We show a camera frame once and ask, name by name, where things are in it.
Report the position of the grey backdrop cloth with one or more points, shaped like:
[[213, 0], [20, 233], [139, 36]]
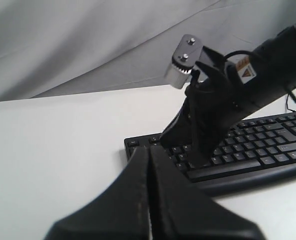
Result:
[[62, 47]]

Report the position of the black Acer keyboard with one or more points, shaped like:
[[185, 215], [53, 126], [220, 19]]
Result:
[[254, 153]]

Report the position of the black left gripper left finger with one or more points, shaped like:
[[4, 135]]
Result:
[[121, 212]]

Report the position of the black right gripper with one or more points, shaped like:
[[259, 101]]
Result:
[[213, 106]]

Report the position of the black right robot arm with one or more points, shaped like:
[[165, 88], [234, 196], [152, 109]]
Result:
[[272, 69]]

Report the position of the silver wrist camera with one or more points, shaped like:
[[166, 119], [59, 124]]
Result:
[[189, 51]]

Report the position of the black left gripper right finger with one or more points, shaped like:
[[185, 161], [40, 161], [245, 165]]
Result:
[[180, 211]]

